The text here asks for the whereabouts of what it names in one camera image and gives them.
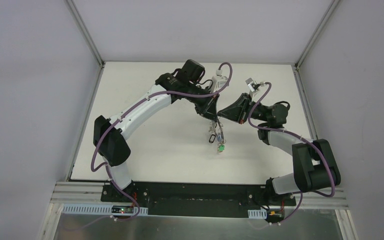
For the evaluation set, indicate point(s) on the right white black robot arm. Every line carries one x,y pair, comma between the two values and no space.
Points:
314,165

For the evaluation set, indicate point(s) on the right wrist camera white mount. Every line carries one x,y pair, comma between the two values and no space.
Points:
254,87

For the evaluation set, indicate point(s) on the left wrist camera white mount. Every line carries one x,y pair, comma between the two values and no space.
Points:
218,81

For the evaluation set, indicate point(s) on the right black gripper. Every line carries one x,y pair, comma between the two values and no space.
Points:
243,110

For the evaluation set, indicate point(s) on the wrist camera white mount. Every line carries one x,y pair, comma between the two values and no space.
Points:
218,81
254,87

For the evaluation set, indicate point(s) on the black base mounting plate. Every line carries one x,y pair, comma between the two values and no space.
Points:
199,199

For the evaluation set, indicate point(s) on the large metal keyring disc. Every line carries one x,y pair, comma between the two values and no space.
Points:
215,127

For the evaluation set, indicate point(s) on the green key tag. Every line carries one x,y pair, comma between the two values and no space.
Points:
220,148

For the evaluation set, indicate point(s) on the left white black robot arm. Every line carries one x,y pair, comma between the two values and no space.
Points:
110,135

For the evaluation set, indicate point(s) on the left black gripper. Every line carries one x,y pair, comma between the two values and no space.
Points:
202,102

